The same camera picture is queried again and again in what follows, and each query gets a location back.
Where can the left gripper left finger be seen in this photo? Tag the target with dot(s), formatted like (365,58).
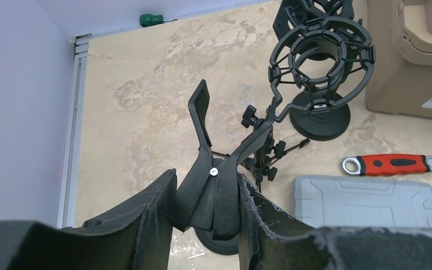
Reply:
(132,235)

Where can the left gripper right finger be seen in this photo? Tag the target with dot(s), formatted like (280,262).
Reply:
(269,238)

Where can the black round-base shock mount stand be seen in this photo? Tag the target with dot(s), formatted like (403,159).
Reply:
(314,48)

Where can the black tripod shock mount stand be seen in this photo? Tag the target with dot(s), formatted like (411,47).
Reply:
(363,67)

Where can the grey plastic case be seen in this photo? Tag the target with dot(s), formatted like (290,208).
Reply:
(331,201)

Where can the tan plastic tool case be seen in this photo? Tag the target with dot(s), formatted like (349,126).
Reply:
(402,35)

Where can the aluminium frame rail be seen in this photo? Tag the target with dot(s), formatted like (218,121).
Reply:
(69,183)

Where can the red-handled adjustable wrench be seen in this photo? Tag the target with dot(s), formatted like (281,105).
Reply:
(387,164)

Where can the green-handled screwdriver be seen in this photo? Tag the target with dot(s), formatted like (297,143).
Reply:
(148,20)

